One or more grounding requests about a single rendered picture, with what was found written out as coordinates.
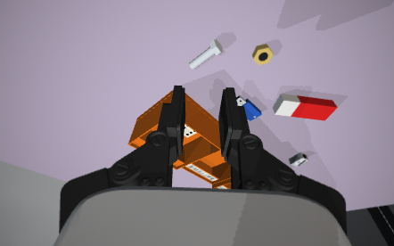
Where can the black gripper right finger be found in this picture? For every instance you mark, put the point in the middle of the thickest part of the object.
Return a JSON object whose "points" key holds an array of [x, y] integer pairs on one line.
{"points": [[259, 169]]}

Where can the red and white eraser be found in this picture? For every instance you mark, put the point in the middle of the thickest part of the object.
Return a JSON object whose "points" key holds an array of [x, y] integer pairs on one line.
{"points": [[303, 107]]}

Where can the blue usb stick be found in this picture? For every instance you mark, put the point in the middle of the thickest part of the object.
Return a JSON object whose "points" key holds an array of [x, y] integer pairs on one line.
{"points": [[251, 110]]}

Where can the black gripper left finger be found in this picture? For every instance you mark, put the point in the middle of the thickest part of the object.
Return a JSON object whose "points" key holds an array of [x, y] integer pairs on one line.
{"points": [[149, 165]]}

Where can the white domino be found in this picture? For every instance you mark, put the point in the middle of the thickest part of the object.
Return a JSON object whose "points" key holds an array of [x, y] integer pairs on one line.
{"points": [[188, 131]]}

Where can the grey hex-head bolt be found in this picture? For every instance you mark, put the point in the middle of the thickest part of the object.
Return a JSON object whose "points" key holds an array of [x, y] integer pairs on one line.
{"points": [[215, 48]]}

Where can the yellow hex nut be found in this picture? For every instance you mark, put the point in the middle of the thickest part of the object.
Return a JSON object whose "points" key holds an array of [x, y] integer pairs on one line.
{"points": [[262, 54]]}

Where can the orange bin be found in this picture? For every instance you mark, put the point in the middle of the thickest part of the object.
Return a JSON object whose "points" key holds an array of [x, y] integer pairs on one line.
{"points": [[201, 154]]}

